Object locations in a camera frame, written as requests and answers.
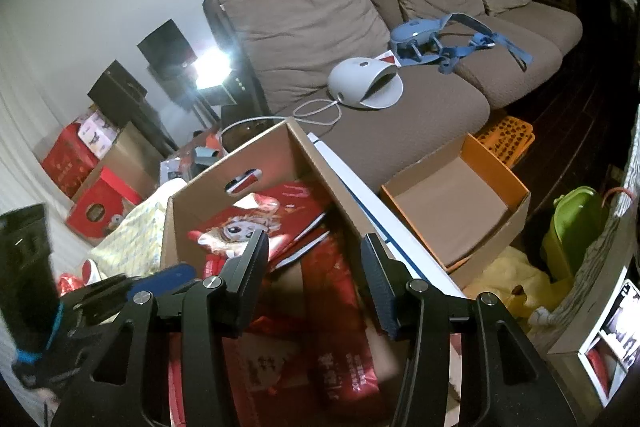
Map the bright lamp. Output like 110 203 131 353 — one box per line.
192 49 233 90

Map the large cardboard box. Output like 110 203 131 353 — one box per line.
160 117 466 427

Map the red cartoon print bag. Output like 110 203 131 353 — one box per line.
189 181 331 268

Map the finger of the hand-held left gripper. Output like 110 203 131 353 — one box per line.
70 262 196 324

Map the white cable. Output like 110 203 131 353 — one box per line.
220 99 343 142

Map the white flat board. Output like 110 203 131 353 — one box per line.
307 132 466 298

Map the red ribbon ball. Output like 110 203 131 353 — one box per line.
57 274 83 297

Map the red long foil packet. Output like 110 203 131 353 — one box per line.
300 237 388 427

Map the white curtain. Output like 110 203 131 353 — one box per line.
0 97 76 228

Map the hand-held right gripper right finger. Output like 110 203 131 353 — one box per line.
360 234 573 427

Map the white dome device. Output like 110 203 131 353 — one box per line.
327 58 404 110

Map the open box of clutter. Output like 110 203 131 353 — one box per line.
160 132 223 182

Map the yellow plaid tablecloth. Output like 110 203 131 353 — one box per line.
57 197 173 288

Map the small orange cardboard box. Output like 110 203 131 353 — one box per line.
380 133 531 290

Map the large brown cushion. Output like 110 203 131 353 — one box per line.
217 0 388 102

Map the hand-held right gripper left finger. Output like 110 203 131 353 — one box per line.
52 229 271 427

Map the yellow plush toy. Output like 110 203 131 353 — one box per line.
465 247 571 333

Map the brown sofa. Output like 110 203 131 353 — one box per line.
202 0 585 188

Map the orange plastic basket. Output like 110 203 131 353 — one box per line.
472 114 536 168

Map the green plastic bin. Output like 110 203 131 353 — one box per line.
542 186 611 280

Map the blue strap harness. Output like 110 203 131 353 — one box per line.
389 13 535 74

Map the brown cardboard carton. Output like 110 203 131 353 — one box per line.
72 122 161 202

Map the white printed box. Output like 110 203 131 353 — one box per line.
77 111 121 158

